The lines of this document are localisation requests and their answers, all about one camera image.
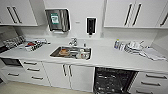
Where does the small red container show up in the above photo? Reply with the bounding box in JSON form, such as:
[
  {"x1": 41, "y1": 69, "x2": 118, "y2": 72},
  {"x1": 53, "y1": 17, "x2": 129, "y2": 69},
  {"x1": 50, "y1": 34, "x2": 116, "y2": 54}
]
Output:
[{"x1": 26, "y1": 41, "x2": 36, "y2": 48}]

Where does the stainless steel dishwasher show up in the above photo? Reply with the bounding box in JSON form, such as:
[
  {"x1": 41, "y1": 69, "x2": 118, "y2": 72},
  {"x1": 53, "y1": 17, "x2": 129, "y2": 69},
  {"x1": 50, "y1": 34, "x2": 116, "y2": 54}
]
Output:
[{"x1": 93, "y1": 66, "x2": 139, "y2": 94}]

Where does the white drawer unit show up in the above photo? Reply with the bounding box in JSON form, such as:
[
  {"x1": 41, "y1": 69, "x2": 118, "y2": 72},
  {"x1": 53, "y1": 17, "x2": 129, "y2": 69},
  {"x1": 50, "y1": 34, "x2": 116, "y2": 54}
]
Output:
[
  {"x1": 0, "y1": 59, "x2": 51, "y2": 87},
  {"x1": 128, "y1": 71, "x2": 168, "y2": 94}
]

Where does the black built-in microwave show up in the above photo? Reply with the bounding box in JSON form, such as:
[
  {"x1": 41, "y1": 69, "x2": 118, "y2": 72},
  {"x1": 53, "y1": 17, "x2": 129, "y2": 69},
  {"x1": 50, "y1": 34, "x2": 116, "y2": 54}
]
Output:
[{"x1": 0, "y1": 57, "x2": 24, "y2": 68}]

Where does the small white bottle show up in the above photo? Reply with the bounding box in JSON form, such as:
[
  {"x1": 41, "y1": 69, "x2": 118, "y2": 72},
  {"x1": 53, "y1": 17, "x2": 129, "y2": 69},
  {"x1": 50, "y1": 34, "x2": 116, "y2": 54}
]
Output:
[{"x1": 119, "y1": 42, "x2": 126, "y2": 51}]

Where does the chrome faucet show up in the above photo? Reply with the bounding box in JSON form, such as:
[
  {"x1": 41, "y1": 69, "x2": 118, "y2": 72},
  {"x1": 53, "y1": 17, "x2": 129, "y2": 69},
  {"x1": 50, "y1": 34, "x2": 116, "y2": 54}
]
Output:
[{"x1": 68, "y1": 37, "x2": 78, "y2": 47}]

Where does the blue dish soap bottle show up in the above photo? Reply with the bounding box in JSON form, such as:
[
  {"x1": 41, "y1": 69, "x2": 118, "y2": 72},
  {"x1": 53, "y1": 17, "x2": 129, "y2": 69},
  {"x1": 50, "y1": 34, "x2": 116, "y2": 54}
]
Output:
[{"x1": 114, "y1": 39, "x2": 121, "y2": 50}]

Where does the orange bowl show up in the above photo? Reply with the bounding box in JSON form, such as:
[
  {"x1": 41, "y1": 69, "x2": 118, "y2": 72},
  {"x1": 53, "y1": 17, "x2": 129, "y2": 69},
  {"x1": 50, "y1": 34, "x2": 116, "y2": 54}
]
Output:
[{"x1": 59, "y1": 48, "x2": 70, "y2": 56}]

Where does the black soap dispenser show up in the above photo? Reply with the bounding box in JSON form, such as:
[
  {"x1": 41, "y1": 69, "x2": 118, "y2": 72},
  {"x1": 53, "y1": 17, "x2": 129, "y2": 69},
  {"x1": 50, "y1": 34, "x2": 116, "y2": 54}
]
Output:
[{"x1": 85, "y1": 16, "x2": 98, "y2": 36}]

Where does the small wall label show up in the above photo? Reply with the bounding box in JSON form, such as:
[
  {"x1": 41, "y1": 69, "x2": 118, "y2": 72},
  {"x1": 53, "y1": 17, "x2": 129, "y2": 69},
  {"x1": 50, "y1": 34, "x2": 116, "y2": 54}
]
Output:
[{"x1": 74, "y1": 20, "x2": 81, "y2": 25}]

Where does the steel sink basin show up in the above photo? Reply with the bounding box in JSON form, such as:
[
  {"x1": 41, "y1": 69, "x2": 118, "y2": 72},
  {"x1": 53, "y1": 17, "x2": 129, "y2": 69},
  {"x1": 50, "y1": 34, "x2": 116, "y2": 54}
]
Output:
[{"x1": 49, "y1": 45, "x2": 93, "y2": 61}]

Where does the steel paper towel dispenser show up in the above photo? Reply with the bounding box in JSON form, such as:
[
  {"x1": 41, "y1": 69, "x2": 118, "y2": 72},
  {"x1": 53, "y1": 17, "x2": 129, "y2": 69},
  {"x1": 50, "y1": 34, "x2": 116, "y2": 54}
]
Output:
[{"x1": 44, "y1": 8, "x2": 72, "y2": 34}]

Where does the wire dish rack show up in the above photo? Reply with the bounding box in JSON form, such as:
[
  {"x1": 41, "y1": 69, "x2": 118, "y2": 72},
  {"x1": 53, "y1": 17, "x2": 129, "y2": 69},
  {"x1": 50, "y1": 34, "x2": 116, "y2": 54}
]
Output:
[{"x1": 2, "y1": 35, "x2": 51, "y2": 53}]

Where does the white two-door base cabinet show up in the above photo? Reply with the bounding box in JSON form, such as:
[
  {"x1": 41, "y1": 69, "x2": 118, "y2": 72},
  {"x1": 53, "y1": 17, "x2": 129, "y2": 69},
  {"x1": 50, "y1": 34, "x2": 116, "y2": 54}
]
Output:
[{"x1": 42, "y1": 61, "x2": 96, "y2": 93}]

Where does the white mug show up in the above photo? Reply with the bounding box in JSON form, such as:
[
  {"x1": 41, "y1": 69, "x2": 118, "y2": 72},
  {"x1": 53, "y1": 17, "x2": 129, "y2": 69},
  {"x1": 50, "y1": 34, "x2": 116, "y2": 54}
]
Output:
[{"x1": 76, "y1": 49, "x2": 90, "y2": 60}]

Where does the wire dishwasher rack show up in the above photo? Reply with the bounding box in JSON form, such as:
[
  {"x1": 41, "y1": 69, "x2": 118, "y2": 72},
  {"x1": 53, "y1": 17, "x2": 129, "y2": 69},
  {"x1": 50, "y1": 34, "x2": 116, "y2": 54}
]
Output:
[{"x1": 95, "y1": 70, "x2": 129, "y2": 94}]

